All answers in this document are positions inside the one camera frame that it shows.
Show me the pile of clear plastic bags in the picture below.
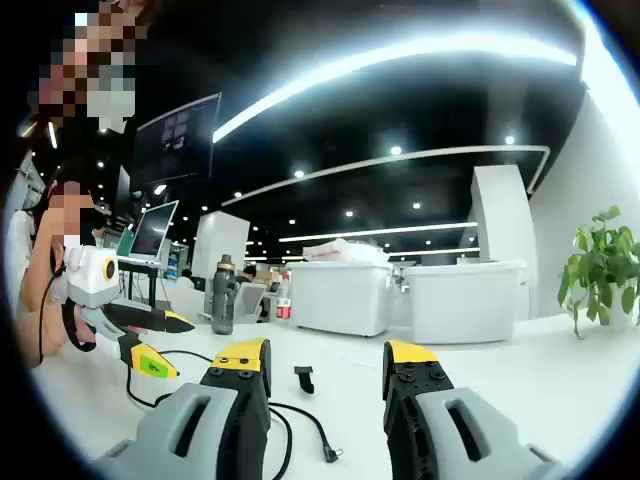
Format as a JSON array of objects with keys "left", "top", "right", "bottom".
[{"left": 301, "top": 238, "right": 392, "bottom": 267}]

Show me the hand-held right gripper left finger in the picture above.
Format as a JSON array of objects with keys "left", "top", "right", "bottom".
[{"left": 92, "top": 337, "right": 274, "bottom": 480}]

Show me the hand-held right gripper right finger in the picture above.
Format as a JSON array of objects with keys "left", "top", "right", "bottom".
[{"left": 382, "top": 339, "right": 564, "bottom": 480}]

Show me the white plastic storage box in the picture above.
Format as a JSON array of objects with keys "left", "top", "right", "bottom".
[
  {"left": 288, "top": 261, "right": 395, "bottom": 338},
  {"left": 401, "top": 259, "right": 529, "bottom": 346}
]

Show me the person's left hand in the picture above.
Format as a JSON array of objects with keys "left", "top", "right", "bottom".
[{"left": 44, "top": 294, "right": 97, "bottom": 351}]

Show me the open laptop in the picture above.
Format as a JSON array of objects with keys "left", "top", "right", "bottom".
[{"left": 115, "top": 199, "right": 181, "bottom": 268}]

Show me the long ceiling light strip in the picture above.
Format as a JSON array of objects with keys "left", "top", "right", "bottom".
[{"left": 211, "top": 32, "right": 579, "bottom": 144}]

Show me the green potted plant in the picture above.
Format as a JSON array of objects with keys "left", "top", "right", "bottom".
[{"left": 556, "top": 204, "right": 640, "bottom": 341}]

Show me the black data cable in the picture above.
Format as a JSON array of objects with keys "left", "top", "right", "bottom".
[{"left": 124, "top": 348, "right": 346, "bottom": 480}]

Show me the white plant pot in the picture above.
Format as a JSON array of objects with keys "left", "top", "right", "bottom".
[{"left": 606, "top": 283, "right": 640, "bottom": 332}]

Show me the large dark wall screen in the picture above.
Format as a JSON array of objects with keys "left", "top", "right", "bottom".
[{"left": 131, "top": 92, "right": 223, "bottom": 188}]

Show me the white desktop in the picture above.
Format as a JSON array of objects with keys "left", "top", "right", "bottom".
[{"left": 29, "top": 309, "right": 640, "bottom": 480}]

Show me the grey water bottle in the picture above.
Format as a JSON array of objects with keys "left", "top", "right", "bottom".
[{"left": 211, "top": 253, "right": 239, "bottom": 336}]

